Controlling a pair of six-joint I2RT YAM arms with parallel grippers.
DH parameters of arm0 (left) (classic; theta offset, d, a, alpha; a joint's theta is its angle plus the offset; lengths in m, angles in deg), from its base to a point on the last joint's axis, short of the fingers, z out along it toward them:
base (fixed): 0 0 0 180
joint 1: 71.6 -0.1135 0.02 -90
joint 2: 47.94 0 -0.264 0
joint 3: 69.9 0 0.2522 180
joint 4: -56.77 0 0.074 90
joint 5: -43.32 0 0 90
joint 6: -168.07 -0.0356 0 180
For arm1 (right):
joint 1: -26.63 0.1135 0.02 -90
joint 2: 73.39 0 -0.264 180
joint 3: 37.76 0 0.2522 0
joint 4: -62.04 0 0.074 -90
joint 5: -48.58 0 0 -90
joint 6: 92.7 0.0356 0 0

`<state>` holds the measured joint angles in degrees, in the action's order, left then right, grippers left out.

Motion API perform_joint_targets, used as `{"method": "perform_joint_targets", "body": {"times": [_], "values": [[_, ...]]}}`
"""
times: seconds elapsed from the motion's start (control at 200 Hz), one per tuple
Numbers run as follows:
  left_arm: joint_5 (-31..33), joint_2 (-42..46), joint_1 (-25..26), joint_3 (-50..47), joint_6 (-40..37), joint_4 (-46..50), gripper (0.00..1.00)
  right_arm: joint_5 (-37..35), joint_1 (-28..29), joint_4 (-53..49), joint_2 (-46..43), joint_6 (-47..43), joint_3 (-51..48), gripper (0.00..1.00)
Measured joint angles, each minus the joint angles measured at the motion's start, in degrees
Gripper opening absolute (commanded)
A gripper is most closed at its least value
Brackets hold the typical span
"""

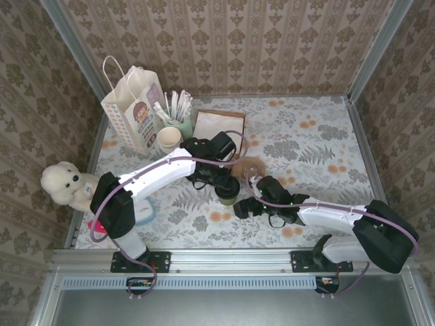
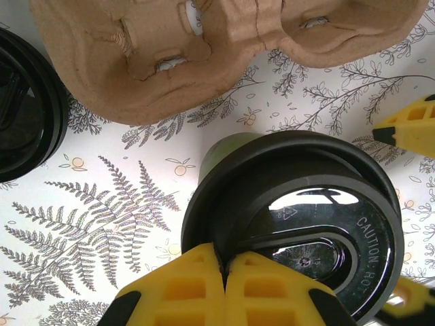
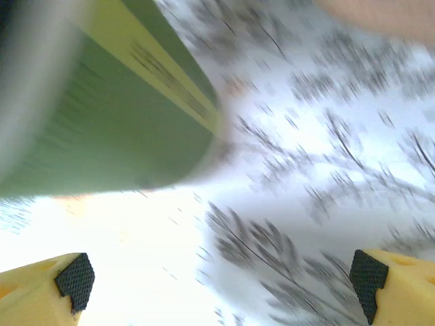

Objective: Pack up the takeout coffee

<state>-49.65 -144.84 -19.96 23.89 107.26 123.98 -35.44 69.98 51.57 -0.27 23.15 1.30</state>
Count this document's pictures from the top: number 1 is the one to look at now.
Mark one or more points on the mint green straw holder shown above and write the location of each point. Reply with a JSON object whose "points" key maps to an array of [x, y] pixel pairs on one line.
{"points": [[185, 130]]}

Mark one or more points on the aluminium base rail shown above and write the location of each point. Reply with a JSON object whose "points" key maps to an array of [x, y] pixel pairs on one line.
{"points": [[231, 261]]}

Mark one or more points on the floral table cover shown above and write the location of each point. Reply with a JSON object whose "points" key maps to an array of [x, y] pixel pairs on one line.
{"points": [[306, 146]]}

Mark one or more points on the white teddy bear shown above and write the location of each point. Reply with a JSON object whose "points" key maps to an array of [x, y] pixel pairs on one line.
{"points": [[64, 180]]}

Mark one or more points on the brown pulp cup carrier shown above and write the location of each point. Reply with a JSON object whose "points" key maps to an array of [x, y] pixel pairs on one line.
{"points": [[241, 168]]}

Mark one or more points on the brown cardboard napkin box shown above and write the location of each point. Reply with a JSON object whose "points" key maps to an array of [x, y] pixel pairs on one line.
{"points": [[244, 119]]}

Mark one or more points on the white printed paper bag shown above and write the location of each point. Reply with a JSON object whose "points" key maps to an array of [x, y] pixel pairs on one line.
{"points": [[142, 115]]}

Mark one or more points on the aluminium frame post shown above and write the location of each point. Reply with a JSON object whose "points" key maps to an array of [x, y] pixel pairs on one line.
{"points": [[378, 51], [81, 54]]}

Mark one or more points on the white wrapped straw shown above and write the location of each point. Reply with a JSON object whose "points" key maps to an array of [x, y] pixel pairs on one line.
{"points": [[166, 102], [174, 105], [189, 105], [161, 110], [183, 102]]}

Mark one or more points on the black plastic cup lid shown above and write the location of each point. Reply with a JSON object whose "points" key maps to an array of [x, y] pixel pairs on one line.
{"points": [[227, 193]]}

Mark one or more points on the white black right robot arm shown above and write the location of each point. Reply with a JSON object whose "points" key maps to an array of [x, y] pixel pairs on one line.
{"points": [[329, 217]]}

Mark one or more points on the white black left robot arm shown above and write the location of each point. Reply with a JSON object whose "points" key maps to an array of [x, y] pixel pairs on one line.
{"points": [[159, 176]]}

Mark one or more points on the red striped plush doll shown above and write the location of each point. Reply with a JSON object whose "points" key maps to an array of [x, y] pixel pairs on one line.
{"points": [[96, 227]]}

